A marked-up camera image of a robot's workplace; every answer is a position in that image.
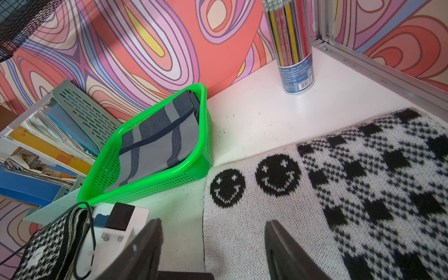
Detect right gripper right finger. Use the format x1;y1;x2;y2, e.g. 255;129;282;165
264;220;330;280

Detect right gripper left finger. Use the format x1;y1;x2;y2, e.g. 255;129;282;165
97;219;163;280

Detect smiley face checked scarf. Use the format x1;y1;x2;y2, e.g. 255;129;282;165
203;108;448;280

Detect green plastic basket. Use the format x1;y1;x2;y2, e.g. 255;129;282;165
77;83;213;206

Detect grey navy plaid scarf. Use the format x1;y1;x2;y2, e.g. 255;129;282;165
105;90;200;192

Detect black white houndstooth scarf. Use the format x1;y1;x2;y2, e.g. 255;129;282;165
12;206;89;280

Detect blue folder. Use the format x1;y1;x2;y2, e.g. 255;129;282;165
1;170;71;207

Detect mint green file organizer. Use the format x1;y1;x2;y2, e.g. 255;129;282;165
1;80;120;225

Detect magazines in organizer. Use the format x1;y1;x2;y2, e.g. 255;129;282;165
1;101;99;185

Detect clear pencil tube blue lid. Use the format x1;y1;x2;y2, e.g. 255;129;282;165
262;0;315;95

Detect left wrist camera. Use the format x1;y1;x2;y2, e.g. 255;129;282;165
75;203;150;280

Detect back black wire basket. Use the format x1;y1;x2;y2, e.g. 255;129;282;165
1;0;62;62

